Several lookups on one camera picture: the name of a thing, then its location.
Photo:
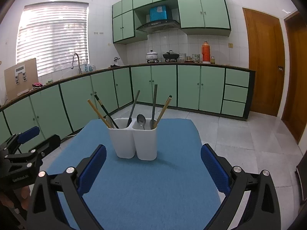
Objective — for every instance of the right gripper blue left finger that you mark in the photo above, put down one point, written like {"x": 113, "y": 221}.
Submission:
{"x": 89, "y": 168}

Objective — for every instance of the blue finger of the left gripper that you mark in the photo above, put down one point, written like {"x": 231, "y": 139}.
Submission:
{"x": 28, "y": 135}

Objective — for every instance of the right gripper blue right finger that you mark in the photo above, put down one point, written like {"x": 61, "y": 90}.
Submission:
{"x": 217, "y": 167}

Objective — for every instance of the bamboo chopstick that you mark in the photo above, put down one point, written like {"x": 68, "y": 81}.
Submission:
{"x": 163, "y": 111}
{"x": 98, "y": 113}

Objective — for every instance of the dark grey chopstick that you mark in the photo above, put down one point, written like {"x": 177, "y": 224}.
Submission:
{"x": 132, "y": 109}

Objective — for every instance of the large steel spoon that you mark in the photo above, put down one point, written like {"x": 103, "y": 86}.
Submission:
{"x": 141, "y": 120}

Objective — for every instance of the black chopstick silver band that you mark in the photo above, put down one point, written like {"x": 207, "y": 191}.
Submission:
{"x": 105, "y": 110}

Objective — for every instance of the green lower kitchen cabinets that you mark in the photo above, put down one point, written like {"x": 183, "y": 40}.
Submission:
{"x": 61, "y": 107}

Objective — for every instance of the green kitchen cabinets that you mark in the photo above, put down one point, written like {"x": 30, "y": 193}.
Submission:
{"x": 61, "y": 107}
{"x": 208, "y": 17}

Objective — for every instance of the green upper kitchen cabinets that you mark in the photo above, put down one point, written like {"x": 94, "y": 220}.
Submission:
{"x": 208, "y": 17}

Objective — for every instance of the person's left hand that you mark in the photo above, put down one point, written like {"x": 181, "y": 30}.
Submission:
{"x": 22, "y": 194}

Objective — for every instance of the blue table cloth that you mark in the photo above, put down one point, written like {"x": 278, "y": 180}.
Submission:
{"x": 174, "y": 191}

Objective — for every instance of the white double utensil holder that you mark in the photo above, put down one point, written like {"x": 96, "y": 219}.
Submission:
{"x": 134, "y": 140}

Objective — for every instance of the cardboard box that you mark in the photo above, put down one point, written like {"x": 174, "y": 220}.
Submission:
{"x": 20, "y": 78}

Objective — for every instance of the black appliance at right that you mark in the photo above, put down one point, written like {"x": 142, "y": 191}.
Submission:
{"x": 302, "y": 178}

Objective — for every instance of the white window blinds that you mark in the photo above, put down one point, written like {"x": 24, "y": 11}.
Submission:
{"x": 55, "y": 34}

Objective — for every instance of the wooden door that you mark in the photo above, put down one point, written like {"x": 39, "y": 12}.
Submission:
{"x": 267, "y": 59}
{"x": 294, "y": 115}

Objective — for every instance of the glass jars on counter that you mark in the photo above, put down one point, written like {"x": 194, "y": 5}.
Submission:
{"x": 194, "y": 58}

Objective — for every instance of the orange thermos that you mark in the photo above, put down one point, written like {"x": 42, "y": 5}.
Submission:
{"x": 205, "y": 49}

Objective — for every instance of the black wok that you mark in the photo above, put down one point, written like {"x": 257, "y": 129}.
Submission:
{"x": 170, "y": 56}

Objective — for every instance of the white cooking pot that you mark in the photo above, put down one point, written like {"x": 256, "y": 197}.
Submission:
{"x": 152, "y": 57}

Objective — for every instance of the black range hood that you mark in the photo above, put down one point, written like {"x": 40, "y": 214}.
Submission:
{"x": 159, "y": 25}

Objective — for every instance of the blue box above hood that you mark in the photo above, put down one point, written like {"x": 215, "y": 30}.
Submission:
{"x": 160, "y": 13}

